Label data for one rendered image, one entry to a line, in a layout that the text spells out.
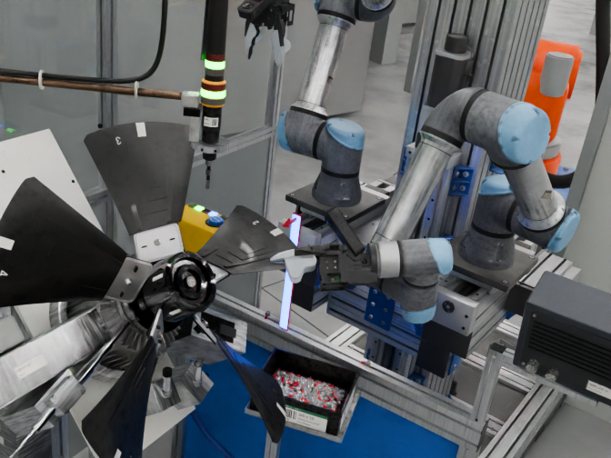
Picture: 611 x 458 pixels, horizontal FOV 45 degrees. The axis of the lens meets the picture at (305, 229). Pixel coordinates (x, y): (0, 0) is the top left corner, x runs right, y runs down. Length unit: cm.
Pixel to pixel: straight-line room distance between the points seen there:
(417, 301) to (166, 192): 56
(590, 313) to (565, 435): 177
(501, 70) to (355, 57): 420
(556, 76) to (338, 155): 314
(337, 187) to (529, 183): 67
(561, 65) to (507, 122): 359
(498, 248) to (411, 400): 47
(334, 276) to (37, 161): 67
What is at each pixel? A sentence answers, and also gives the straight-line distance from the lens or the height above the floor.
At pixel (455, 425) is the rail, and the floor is 83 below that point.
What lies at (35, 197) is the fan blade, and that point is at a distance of 128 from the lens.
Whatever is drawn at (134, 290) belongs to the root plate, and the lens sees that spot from 141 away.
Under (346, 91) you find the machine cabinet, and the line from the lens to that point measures 625.
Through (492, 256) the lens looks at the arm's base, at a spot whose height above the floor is 107.
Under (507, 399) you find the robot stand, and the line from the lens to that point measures 297.
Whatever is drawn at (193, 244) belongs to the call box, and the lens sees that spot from 195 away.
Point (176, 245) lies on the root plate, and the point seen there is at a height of 125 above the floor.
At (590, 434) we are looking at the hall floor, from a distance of 331.
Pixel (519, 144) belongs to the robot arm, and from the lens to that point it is 152.
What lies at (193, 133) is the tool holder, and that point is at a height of 148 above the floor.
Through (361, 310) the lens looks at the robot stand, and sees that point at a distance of 227.
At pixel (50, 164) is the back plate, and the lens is 166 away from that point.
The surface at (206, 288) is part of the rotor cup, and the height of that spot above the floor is 120.
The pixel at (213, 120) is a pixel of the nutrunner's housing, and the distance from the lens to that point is 135.
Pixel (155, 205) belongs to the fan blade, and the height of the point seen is 131.
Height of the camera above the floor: 195
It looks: 27 degrees down
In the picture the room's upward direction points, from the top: 7 degrees clockwise
